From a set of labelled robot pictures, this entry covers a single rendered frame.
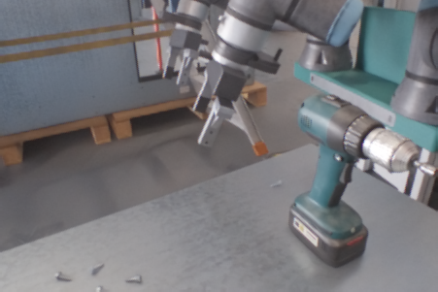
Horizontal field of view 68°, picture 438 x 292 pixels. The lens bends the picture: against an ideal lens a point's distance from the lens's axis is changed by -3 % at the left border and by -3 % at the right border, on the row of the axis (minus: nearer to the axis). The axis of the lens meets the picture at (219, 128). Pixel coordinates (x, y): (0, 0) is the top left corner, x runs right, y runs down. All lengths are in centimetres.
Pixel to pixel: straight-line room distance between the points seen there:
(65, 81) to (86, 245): 184
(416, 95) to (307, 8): 39
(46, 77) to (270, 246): 200
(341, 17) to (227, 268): 44
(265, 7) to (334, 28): 12
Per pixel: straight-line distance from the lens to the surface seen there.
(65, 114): 243
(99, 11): 232
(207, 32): 171
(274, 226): 59
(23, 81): 236
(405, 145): 41
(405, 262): 59
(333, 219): 52
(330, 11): 60
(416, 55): 88
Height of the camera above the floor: 104
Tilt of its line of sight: 25 degrees down
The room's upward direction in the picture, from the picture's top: 2 degrees counter-clockwise
